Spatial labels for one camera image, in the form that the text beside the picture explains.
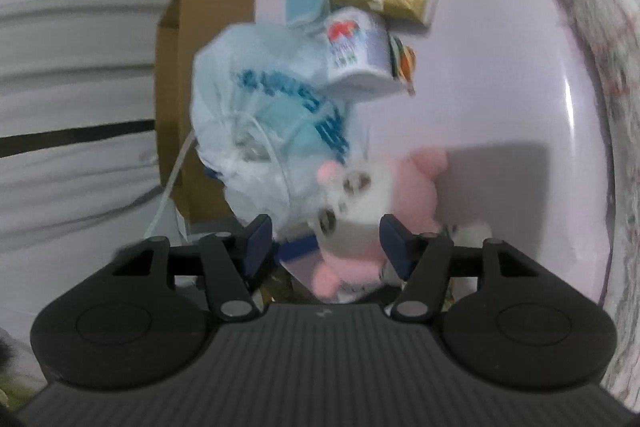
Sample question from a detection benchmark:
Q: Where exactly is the pink plush toy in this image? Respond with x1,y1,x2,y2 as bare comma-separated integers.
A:
305,146,494,301

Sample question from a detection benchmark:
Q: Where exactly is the small white tissue packet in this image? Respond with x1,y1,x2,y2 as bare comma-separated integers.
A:
322,8,401,103

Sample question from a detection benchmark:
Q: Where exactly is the blue white tissue pack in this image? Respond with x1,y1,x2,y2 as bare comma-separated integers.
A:
274,235,400,307

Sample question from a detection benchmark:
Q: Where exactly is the white plastic bag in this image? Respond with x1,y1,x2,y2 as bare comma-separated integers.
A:
190,23,368,231

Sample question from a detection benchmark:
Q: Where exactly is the brown cardboard box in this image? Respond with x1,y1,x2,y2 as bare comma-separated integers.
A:
153,0,257,226

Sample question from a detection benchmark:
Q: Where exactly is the white cable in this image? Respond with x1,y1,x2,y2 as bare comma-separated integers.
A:
144,128,199,241

